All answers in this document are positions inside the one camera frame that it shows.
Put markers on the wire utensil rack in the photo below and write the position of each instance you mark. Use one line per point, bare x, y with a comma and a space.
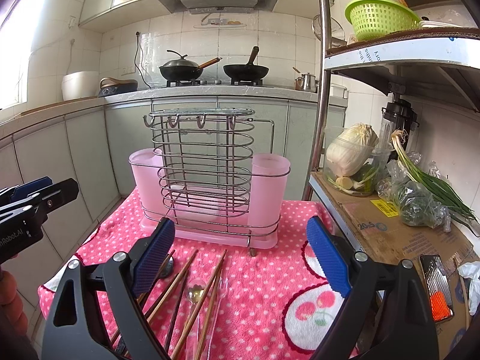
207, 155

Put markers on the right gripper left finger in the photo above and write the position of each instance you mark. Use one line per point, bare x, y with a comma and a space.
75, 327

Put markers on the black blender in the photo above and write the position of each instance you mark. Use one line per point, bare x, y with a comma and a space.
397, 115

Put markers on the pink right plastic cup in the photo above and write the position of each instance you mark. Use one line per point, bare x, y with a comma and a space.
269, 174

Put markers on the pink left plastic cup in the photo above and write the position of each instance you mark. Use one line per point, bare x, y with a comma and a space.
145, 166

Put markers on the green onions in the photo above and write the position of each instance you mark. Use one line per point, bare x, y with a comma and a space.
441, 190

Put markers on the pink rack base tray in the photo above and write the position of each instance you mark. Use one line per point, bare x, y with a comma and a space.
233, 229

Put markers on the gold metal spoon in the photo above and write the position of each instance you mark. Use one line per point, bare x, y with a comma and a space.
194, 295

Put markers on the person left hand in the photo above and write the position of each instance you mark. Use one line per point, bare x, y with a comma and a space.
12, 305

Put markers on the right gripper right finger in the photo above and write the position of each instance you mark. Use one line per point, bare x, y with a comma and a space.
405, 328

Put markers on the metal grater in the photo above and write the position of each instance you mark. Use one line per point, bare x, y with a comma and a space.
438, 289

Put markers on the clear plastic spoon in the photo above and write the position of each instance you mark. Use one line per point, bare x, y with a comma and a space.
222, 292

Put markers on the dark chopstick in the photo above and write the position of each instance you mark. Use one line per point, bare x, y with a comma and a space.
175, 313

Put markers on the steel kettle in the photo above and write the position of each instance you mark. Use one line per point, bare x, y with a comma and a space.
306, 82

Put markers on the pink plastic cup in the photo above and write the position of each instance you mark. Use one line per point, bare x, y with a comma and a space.
145, 166
269, 174

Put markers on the pink polka dot towel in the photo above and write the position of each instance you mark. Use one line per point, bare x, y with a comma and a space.
279, 304

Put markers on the bagged green vegetables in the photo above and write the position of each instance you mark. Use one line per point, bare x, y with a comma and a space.
416, 206

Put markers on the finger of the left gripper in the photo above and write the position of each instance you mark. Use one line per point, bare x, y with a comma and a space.
54, 196
21, 191

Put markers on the white rice cooker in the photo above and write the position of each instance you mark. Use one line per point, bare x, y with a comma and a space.
84, 84

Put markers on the green plastic colander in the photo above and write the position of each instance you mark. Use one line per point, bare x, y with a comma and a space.
372, 19

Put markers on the black frying pan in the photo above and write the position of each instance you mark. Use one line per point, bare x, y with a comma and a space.
248, 71

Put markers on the black wok with lid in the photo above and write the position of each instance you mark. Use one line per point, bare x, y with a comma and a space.
182, 69

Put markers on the napa cabbage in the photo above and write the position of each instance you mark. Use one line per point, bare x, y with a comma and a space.
347, 153

